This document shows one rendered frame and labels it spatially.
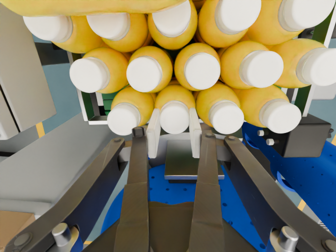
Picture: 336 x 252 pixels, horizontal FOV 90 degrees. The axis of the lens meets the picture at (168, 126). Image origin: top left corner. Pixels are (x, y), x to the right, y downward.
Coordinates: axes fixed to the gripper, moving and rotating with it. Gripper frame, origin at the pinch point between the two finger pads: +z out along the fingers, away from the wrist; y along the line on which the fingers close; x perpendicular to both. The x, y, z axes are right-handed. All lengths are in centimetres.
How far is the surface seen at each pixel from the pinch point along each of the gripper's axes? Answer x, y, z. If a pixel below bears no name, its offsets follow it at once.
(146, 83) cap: 4.8, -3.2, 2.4
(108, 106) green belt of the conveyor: -3.2, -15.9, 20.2
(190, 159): -10.8, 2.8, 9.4
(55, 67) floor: 1, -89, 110
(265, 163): -75, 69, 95
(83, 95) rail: 1.3, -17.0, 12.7
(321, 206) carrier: -40, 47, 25
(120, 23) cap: 10.9, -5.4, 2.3
